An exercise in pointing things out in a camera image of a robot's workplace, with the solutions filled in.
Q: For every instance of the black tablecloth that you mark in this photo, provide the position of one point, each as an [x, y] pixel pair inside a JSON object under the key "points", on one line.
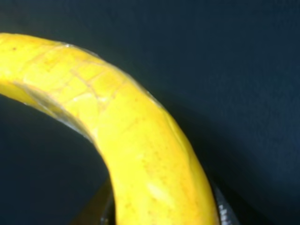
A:
{"points": [[228, 71]]}

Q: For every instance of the yellow banana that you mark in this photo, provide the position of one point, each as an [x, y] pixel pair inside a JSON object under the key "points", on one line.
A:
{"points": [[155, 174]]}

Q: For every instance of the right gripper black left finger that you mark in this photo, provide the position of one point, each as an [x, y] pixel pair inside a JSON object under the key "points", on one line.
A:
{"points": [[100, 210]]}

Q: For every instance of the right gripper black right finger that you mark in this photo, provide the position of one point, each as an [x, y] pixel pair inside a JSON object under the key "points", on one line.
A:
{"points": [[226, 214]]}

